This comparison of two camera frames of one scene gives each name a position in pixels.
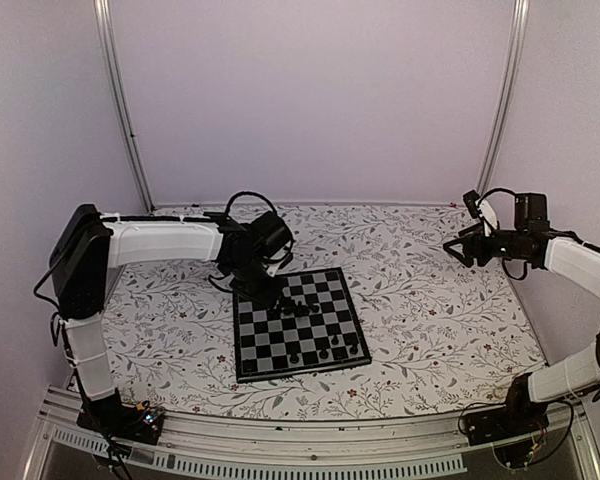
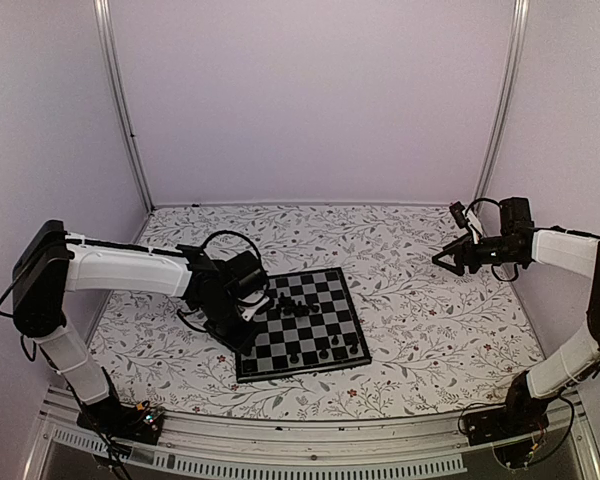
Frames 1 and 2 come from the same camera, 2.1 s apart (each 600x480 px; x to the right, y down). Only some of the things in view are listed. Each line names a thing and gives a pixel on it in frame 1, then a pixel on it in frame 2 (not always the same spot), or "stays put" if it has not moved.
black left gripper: [266, 300] → [242, 343]
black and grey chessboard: [313, 328] stays put
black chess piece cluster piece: [298, 309] stays put
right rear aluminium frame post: [516, 62] stays put
